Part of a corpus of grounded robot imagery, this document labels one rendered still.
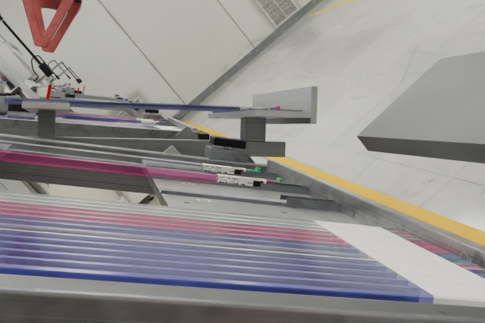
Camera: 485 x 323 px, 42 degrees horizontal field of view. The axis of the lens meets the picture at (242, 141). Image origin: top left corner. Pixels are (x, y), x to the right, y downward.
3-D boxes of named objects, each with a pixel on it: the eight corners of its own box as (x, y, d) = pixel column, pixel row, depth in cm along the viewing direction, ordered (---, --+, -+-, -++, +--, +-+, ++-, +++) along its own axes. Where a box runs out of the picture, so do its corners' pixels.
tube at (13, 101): (277, 113, 126) (277, 107, 126) (279, 113, 125) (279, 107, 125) (4, 104, 112) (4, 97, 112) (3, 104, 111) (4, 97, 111)
